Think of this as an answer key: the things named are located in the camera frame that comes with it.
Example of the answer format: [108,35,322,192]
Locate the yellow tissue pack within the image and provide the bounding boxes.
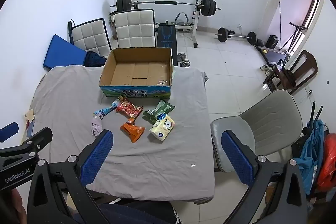
[150,113,175,142]

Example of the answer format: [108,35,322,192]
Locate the window frame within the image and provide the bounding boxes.
[302,0,323,54]

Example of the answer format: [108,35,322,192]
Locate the orange snack packet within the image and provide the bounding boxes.
[120,118,146,144]

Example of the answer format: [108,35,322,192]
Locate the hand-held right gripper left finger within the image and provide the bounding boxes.
[27,130,114,224]

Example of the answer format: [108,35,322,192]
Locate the barbell with black plates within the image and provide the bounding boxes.
[110,0,221,17]

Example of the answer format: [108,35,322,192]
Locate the person's dark trousers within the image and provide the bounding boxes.
[73,200,181,224]

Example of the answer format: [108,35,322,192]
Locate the grey office chair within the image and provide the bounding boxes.
[210,89,303,173]

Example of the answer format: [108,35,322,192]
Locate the blue foam mat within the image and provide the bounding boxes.
[43,34,87,72]

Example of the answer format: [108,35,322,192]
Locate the brown wooden chair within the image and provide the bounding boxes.
[262,50,319,94]

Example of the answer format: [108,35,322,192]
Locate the grey exercise handle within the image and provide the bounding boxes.
[175,12,190,26]

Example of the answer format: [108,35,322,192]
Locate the white squat rack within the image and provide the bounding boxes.
[132,0,208,48]

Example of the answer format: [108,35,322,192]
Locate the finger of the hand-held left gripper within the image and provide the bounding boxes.
[0,127,53,159]
[0,122,19,142]

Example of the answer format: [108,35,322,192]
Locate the green snack packet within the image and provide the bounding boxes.
[142,99,175,124]

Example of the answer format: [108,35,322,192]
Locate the cardboard box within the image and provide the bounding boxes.
[99,47,174,99]

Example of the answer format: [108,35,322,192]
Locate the blue white tube packet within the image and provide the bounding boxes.
[94,99,120,117]

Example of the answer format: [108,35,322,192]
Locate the red plastic bag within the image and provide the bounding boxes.
[316,133,336,191]

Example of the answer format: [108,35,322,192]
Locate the black blue weight bench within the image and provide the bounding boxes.
[155,24,178,67]

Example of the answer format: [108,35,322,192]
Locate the dark blue cloth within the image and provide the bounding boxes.
[84,51,108,67]

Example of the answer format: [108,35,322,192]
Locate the small white quilted chair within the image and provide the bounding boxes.
[69,18,112,58]

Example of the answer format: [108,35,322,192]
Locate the purple white small packet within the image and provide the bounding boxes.
[91,115,104,137]

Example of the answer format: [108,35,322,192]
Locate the black stand legs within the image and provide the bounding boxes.
[302,101,323,135]

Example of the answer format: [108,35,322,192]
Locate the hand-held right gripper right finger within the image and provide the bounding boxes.
[221,130,307,224]

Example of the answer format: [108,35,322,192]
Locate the blue clothing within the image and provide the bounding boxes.
[294,119,326,194]

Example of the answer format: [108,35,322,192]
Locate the red snack packet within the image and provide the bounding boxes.
[115,97,143,119]

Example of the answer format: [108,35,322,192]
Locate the treadmill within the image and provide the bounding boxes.
[256,22,307,62]

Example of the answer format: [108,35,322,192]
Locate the black speaker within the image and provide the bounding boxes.
[266,35,279,50]

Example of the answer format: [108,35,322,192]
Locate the large white quilted chair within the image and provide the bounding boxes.
[113,9,156,49]

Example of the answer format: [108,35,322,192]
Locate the short barbell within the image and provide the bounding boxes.
[215,27,258,45]

